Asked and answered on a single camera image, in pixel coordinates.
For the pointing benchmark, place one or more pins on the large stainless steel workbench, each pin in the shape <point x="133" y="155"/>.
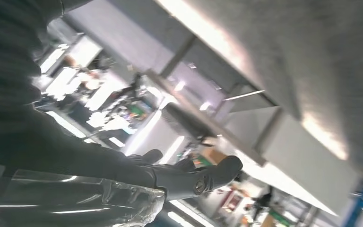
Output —
<point x="325" y="47"/>

